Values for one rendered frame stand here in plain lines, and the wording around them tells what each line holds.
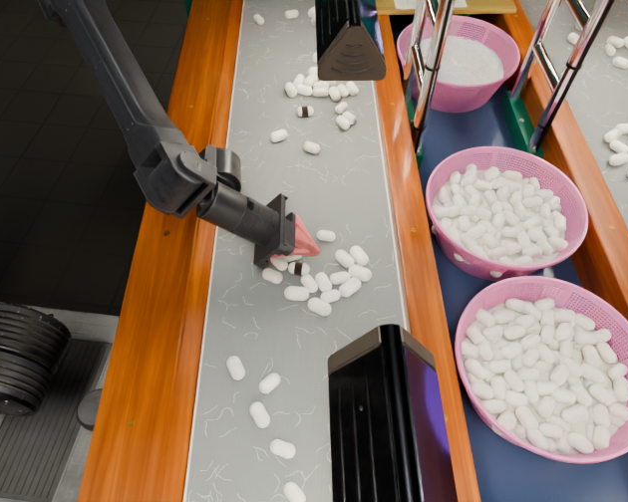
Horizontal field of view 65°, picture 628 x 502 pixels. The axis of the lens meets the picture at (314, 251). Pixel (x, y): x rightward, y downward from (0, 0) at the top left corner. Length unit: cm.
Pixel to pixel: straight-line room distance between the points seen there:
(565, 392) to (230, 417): 45
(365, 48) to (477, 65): 66
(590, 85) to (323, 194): 65
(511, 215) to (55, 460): 91
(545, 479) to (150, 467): 52
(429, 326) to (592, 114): 63
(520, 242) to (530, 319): 15
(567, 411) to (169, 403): 53
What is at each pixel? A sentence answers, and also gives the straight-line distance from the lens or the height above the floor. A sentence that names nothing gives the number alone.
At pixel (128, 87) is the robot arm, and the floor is 99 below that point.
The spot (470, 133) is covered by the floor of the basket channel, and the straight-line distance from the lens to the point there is 114.
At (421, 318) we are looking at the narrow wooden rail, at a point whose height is 76.
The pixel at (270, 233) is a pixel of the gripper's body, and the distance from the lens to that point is 71.
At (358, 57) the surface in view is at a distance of 60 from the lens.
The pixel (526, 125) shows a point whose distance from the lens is 114.
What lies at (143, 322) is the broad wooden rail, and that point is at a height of 77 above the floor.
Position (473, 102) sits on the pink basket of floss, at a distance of 117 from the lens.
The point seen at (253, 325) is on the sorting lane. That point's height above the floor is 74.
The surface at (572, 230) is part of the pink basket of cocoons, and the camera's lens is 94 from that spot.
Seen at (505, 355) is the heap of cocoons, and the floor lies 74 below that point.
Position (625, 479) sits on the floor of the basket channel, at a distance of 86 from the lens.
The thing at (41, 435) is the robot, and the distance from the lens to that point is 108.
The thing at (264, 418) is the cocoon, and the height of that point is 76.
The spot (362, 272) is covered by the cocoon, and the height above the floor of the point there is 76.
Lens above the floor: 141
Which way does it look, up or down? 55 degrees down
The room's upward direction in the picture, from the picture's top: straight up
